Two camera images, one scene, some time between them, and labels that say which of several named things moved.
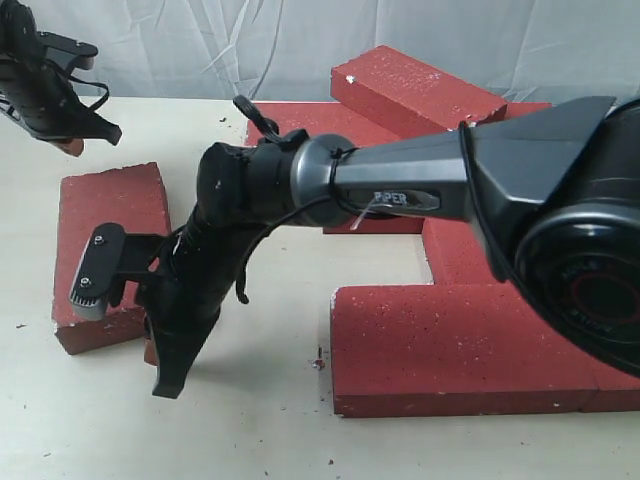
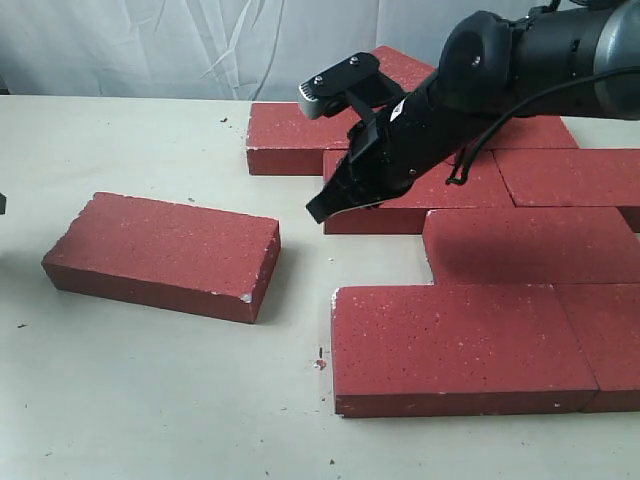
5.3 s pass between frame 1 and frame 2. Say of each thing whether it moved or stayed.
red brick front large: stayed
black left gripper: moved
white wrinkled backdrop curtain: stayed
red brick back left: stayed
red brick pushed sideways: moved
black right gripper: moved
